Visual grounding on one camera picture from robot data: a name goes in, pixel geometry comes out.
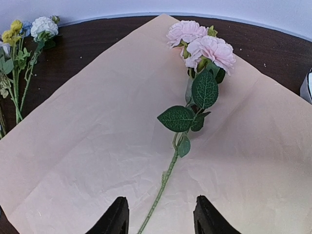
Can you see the white rose stem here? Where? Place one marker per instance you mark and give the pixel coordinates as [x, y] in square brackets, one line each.
[43, 30]

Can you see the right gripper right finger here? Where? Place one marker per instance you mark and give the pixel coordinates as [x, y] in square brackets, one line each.
[208, 220]

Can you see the pink rose stem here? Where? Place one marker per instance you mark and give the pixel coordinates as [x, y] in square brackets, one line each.
[208, 60]

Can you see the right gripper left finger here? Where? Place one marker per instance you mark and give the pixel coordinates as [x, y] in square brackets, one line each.
[115, 220]

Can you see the right white scalloped bowl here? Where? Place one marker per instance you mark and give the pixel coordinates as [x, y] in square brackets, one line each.
[306, 88]

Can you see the pink wrapping paper sheet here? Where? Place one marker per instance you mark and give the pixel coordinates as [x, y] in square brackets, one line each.
[97, 137]

